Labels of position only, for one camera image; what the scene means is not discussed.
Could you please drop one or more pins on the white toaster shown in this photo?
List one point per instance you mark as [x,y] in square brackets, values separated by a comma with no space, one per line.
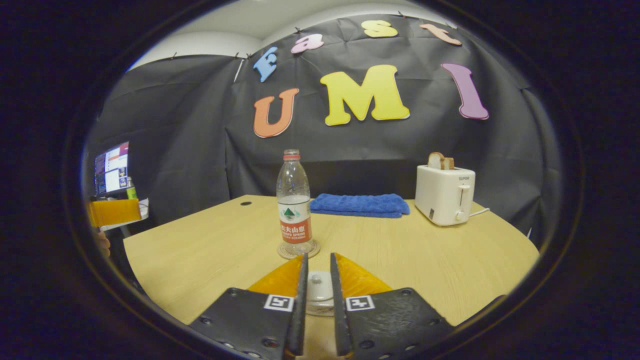
[442,197]

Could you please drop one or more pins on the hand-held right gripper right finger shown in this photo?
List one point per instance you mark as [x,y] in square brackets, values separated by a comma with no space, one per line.
[337,310]

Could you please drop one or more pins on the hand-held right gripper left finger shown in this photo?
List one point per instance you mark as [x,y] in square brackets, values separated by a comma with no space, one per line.
[301,310]

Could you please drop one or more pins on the computer monitor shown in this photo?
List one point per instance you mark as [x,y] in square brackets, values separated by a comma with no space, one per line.
[112,167]

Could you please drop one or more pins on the round brown coaster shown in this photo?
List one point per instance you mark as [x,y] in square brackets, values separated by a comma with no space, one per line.
[314,251]

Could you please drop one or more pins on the green bottle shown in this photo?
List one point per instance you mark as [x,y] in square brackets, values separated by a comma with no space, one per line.
[131,192]

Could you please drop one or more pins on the small toast bread slice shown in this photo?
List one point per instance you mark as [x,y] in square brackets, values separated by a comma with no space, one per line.
[449,163]

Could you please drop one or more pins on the blue folded towel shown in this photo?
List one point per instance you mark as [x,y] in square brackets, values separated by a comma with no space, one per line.
[357,205]

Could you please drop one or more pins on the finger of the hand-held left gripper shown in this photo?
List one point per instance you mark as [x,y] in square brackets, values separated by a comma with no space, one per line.
[115,212]

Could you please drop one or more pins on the black backdrop cloth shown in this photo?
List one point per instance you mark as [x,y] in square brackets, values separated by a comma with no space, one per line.
[190,150]

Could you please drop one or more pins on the white teacup lid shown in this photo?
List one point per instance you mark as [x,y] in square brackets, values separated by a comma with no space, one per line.
[319,291]

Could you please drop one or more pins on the large toast bread slice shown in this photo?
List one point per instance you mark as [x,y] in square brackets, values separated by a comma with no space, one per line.
[436,161]

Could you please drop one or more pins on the clear plastic water bottle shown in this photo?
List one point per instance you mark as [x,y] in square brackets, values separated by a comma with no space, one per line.
[294,210]

